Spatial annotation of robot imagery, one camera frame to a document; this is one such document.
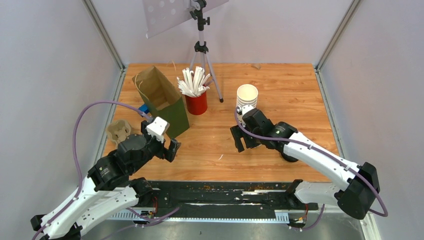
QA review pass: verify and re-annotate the green paper bag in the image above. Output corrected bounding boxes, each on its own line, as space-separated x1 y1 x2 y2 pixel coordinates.
132 66 190 139

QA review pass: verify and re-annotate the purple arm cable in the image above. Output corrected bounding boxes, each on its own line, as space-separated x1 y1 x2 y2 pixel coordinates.
31 100 154 240
233 106 389 218

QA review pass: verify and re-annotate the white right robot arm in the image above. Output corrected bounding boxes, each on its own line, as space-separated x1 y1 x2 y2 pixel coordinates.
230 105 389 220

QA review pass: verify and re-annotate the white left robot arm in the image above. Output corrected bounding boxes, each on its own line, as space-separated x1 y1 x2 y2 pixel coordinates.
30 117 181 240

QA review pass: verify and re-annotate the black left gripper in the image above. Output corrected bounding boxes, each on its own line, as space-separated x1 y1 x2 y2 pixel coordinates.
130 120 182 173

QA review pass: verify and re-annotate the cardboard cup carrier tray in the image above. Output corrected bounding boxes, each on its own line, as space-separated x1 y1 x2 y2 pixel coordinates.
105 119 136 148

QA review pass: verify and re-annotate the white perforated board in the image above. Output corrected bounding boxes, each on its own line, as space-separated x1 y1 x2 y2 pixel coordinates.
142 0 227 39

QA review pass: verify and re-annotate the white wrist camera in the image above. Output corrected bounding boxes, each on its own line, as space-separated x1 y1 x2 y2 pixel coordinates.
146 116 170 143
235 104 254 128

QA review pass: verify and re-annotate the white wrapped straws bundle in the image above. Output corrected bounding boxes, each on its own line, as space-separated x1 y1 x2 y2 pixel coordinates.
176 66 211 98

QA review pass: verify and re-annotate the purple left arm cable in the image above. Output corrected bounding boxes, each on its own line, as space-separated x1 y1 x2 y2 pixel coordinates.
31 100 154 240

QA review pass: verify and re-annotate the black lid stack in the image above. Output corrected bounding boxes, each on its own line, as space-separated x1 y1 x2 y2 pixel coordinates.
280 152 299 163

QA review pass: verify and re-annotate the red straw holder cup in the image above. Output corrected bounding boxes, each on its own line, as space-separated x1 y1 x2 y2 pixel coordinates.
185 91 208 116

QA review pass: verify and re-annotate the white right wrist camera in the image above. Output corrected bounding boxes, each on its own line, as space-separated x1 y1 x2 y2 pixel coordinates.
235 104 254 128

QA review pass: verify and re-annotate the stack of white paper cups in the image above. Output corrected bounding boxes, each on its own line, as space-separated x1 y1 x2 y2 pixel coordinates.
236 84 259 108

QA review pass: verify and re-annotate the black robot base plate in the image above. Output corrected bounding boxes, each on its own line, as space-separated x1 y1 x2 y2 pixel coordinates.
135 181 319 220

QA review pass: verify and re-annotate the white tripod stand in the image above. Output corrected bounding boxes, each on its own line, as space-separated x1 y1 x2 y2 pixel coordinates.
188 0 224 103

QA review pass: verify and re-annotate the blue toy brick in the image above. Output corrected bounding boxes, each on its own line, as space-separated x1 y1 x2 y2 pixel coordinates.
138 104 150 115

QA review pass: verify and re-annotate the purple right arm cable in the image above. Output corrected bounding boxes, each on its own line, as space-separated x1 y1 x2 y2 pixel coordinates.
233 106 389 218

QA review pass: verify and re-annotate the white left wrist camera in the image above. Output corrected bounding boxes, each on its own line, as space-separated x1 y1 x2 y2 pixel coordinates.
146 116 170 143

